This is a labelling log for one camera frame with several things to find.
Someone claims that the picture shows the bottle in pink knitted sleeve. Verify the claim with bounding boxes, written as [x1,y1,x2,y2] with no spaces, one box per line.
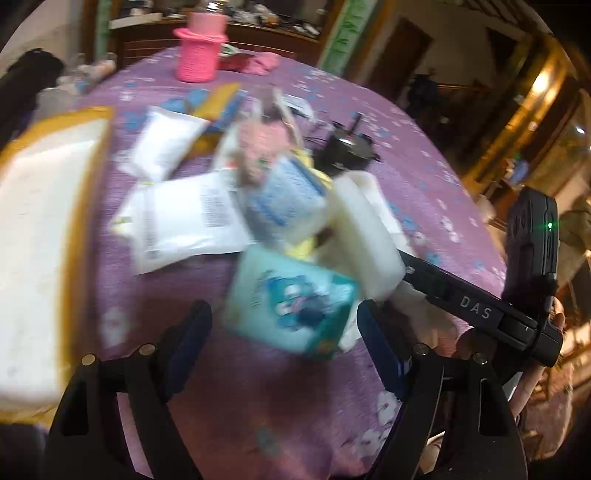
[173,0,229,84]

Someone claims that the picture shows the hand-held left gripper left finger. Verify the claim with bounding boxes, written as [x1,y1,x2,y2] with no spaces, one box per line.
[44,300,213,480]

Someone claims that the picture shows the pink plush toy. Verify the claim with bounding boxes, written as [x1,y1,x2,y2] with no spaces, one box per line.
[233,120,296,185]

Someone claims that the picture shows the brown wooden door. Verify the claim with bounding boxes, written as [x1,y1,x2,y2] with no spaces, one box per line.
[369,18,435,93]

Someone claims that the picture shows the white labelled plastic packet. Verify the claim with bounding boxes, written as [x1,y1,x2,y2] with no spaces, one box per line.
[111,173,252,275]

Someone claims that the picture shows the clutter on cabinet shelf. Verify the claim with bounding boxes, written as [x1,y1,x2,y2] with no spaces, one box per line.
[226,0,324,38]

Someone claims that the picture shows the pale crumpled packet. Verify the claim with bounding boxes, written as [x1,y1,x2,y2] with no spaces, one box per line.
[339,279,460,358]

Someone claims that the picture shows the wooden cabinet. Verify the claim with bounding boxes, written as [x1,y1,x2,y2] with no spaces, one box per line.
[95,0,352,70]

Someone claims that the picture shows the long black bag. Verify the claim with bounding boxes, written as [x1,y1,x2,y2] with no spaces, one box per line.
[0,48,65,153]

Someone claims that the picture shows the dark red wallet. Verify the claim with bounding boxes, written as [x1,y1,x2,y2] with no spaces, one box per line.
[219,53,252,72]

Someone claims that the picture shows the yellow paper bag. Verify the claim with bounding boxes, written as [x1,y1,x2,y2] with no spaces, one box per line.
[0,106,116,425]

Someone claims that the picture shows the clear plastic bags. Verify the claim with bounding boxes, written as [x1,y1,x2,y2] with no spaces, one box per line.
[34,53,118,116]

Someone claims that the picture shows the person's right hand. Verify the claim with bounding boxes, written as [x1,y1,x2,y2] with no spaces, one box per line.
[549,298,568,335]

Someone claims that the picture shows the green bamboo painted panel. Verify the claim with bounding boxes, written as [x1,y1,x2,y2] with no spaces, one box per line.
[318,0,398,75]

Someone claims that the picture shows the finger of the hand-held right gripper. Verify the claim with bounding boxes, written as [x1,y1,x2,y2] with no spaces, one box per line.
[399,251,458,308]

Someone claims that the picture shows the torn white wrapper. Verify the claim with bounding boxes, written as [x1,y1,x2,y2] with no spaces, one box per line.
[284,95,315,121]

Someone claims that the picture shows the white foam block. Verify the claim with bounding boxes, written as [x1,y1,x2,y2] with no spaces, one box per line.
[323,171,407,301]

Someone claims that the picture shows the yellow blue package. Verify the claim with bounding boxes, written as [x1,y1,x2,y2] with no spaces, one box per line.
[189,83,247,153]

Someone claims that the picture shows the clear cartoon print pouch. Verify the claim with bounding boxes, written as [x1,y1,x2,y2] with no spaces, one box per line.
[252,85,305,153]

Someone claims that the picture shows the blue white packet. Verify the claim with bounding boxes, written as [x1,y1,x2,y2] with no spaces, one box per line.
[242,157,326,243]

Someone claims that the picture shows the pink knitted cloth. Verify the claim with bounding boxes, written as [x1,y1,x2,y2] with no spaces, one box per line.
[245,52,280,75]

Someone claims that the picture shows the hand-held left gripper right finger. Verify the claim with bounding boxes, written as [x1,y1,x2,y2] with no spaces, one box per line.
[356,300,529,480]

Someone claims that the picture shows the yellow soft cloth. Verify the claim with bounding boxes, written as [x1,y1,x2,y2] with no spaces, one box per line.
[284,148,333,259]

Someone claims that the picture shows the purple floral tablecloth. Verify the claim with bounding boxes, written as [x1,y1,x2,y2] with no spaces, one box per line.
[69,44,513,480]

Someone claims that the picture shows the person's right forearm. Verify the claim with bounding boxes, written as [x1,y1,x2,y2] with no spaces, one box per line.
[508,364,546,421]

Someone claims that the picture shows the black electric motor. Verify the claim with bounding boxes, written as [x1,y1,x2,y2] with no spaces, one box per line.
[323,113,382,174]

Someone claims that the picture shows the teal tissue pack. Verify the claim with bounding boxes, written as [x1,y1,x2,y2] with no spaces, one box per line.
[224,244,361,361]

